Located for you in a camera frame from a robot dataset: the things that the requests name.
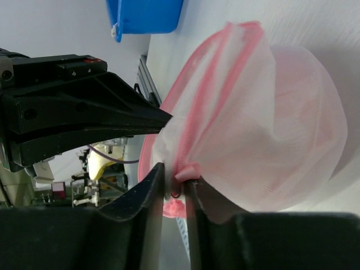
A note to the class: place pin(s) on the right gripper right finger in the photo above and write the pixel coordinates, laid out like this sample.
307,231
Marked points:
218,230

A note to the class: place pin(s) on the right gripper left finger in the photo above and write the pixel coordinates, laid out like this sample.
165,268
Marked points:
131,225

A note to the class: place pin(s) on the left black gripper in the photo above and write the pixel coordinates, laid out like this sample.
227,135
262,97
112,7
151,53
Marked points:
54,104

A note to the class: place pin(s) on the white mesh laundry bag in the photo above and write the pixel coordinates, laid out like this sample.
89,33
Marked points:
263,125

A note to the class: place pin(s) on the blue plastic bin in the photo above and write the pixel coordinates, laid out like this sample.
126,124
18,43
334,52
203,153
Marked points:
143,16

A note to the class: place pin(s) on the slotted cable duct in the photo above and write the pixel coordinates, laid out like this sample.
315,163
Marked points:
182,225

